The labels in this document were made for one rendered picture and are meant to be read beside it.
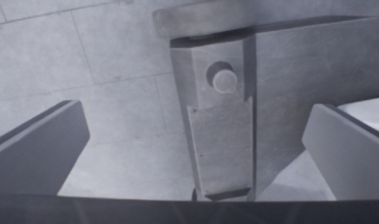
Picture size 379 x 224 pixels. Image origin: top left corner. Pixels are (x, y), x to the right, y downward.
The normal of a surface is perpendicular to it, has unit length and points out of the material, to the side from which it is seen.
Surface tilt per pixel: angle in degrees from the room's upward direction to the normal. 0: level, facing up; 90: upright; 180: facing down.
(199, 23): 12
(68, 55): 0
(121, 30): 0
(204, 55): 0
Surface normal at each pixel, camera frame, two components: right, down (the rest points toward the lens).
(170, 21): -0.62, 0.41
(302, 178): -0.15, -0.88
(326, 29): 0.07, 0.44
